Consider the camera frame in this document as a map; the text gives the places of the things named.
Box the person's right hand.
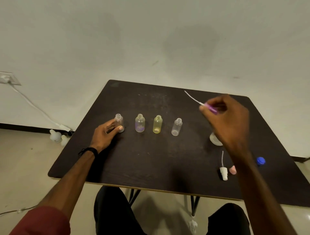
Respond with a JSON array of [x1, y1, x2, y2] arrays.
[[199, 94, 251, 160]]

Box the person's left hand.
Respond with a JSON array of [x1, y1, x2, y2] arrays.
[[89, 118, 124, 154]]

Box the large clear plastic bottle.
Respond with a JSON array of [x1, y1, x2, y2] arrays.
[[209, 132, 224, 147]]

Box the purple spray cap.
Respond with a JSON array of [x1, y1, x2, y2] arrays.
[[184, 90, 219, 115]]

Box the small clear bottle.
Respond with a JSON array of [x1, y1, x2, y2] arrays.
[[114, 113, 125, 133], [171, 118, 183, 137]]

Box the small purple-tinted bottle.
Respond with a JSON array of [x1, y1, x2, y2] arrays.
[[135, 113, 146, 133]]

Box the white spray cap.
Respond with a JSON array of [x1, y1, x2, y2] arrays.
[[220, 150, 229, 181]]

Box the small yellow bottle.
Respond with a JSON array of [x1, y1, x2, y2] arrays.
[[153, 115, 163, 134]]

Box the person's right forearm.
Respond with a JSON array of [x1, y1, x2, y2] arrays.
[[230, 150, 298, 235]]

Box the person's left forearm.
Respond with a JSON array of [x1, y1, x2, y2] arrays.
[[37, 152, 95, 220]]

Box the person's right leg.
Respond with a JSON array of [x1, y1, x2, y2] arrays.
[[206, 203, 251, 235]]

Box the black wristband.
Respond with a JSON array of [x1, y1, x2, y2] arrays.
[[78, 147, 98, 158]]

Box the white plastic floor object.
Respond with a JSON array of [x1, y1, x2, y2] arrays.
[[49, 129, 71, 147]]

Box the black table leg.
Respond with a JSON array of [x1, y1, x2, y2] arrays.
[[190, 195, 201, 217], [128, 189, 141, 206]]

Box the white power cable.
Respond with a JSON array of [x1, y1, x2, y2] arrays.
[[8, 83, 61, 126]]

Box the grey floor cable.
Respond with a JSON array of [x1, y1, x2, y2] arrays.
[[0, 205, 37, 216]]

